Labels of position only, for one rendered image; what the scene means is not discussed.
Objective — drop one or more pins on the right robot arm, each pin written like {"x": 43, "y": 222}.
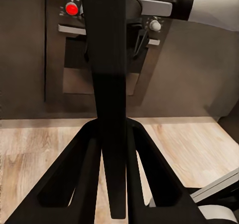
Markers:
{"x": 219, "y": 13}

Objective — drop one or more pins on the oven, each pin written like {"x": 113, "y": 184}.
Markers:
{"x": 68, "y": 75}

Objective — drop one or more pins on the poster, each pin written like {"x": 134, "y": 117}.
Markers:
{"x": 105, "y": 24}

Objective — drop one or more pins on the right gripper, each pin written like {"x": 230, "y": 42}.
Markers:
{"x": 136, "y": 34}

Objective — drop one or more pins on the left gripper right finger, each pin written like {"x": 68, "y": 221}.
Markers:
{"x": 174, "y": 205}

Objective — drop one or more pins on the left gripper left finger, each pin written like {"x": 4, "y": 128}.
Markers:
{"x": 67, "y": 192}

